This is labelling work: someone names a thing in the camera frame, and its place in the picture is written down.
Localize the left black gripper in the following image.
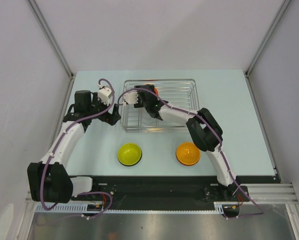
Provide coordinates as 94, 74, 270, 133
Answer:
87, 92, 121, 126

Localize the red-orange bowl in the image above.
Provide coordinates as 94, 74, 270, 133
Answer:
146, 84, 159, 96

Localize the wire dish rack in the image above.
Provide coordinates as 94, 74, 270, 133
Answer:
121, 78, 200, 133

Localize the yellow-green bowl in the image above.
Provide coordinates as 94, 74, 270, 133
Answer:
117, 143, 143, 163

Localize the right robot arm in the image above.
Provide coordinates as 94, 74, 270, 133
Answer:
135, 84, 240, 201

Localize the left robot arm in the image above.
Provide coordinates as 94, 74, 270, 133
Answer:
27, 86, 121, 204

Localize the blue white patterned bowl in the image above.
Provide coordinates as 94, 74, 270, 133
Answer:
119, 160, 140, 167

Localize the orange-yellow bowl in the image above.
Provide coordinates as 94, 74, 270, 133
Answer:
175, 142, 201, 159

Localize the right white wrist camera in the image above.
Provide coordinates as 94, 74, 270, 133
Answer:
122, 91, 139, 106

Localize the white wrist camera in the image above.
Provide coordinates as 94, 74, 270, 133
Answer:
122, 91, 139, 106
97, 84, 113, 106

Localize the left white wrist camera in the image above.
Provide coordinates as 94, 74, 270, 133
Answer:
97, 84, 113, 106

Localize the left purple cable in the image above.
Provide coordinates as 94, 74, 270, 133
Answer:
36, 78, 115, 227

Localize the purple cable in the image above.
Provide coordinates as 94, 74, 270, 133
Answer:
36, 78, 115, 227
116, 87, 265, 221

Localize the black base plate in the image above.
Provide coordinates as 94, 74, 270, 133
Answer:
40, 174, 283, 222

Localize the white cable duct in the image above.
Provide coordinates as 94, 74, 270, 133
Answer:
49, 203, 224, 215

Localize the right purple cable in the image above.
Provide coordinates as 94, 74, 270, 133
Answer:
116, 87, 265, 221

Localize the aluminium frame rail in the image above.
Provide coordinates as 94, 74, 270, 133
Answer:
25, 182, 299, 204

